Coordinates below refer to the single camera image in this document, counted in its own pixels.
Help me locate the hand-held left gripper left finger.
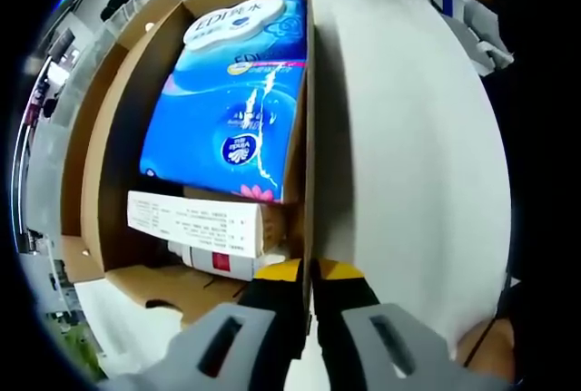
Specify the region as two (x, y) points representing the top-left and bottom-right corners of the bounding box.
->
(97, 258), (314, 391)

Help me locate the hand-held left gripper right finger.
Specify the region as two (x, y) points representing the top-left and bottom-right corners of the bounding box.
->
(310, 258), (505, 391)

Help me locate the blue wet wipes soft item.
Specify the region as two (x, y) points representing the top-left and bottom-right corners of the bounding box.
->
(182, 0), (310, 75)

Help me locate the white bottle red label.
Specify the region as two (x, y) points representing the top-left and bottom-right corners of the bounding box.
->
(166, 239), (285, 282)

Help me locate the white printed carton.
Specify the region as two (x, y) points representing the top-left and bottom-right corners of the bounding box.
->
(125, 190), (265, 259)

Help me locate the blue tissue pack soft item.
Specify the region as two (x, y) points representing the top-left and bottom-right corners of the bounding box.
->
(138, 58), (309, 205)

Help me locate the brown cardboard shoe box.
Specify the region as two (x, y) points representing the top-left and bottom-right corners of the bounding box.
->
(58, 0), (318, 331)

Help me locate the white desk partition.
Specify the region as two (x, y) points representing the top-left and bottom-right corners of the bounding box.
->
(20, 122), (74, 238)

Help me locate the black cable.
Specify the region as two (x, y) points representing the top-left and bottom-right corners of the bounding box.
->
(462, 272), (512, 367)

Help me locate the red wall screen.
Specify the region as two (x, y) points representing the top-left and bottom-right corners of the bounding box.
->
(25, 86), (49, 127)

